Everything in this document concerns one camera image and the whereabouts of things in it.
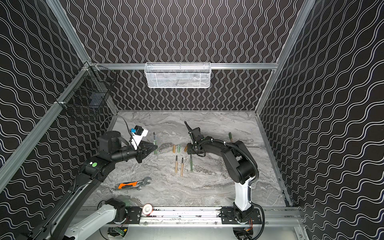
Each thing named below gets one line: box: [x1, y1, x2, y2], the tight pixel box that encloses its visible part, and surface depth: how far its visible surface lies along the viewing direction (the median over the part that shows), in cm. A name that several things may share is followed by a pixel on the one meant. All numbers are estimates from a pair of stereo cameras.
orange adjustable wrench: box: [110, 176, 152, 193], surface depth 85 cm
